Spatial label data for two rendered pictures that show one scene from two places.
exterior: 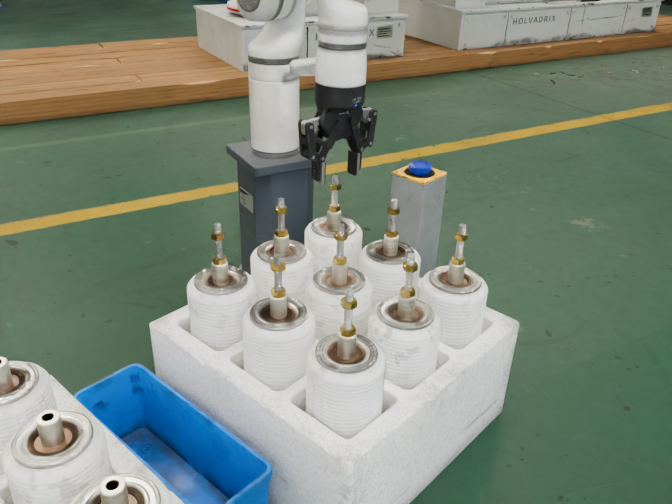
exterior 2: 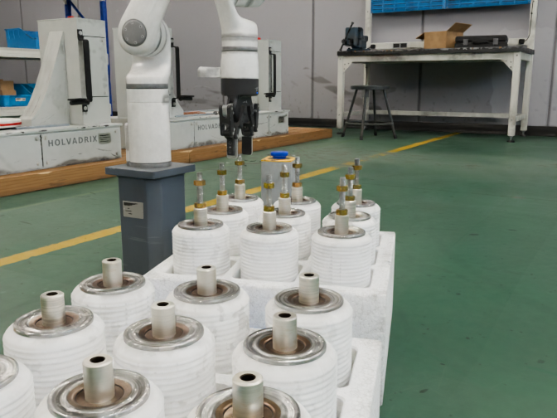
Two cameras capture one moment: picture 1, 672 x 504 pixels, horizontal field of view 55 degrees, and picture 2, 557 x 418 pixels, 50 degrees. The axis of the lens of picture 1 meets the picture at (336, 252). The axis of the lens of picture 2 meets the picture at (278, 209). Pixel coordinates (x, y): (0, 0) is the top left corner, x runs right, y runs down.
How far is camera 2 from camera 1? 58 cm
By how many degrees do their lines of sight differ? 31
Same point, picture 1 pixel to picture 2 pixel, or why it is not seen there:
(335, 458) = (370, 297)
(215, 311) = (211, 243)
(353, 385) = (363, 244)
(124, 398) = not seen: hidden behind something
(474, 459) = (400, 337)
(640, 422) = (472, 297)
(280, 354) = (286, 252)
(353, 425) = (362, 283)
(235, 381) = (255, 284)
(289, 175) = (172, 180)
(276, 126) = (159, 139)
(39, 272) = not seen: outside the picture
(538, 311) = not seen: hidden behind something
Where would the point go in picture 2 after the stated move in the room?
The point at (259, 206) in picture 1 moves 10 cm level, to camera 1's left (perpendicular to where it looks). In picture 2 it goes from (150, 210) to (104, 215)
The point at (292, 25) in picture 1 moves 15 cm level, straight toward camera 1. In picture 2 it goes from (162, 60) to (191, 58)
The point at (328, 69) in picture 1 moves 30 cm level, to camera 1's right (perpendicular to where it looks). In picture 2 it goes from (238, 65) to (365, 67)
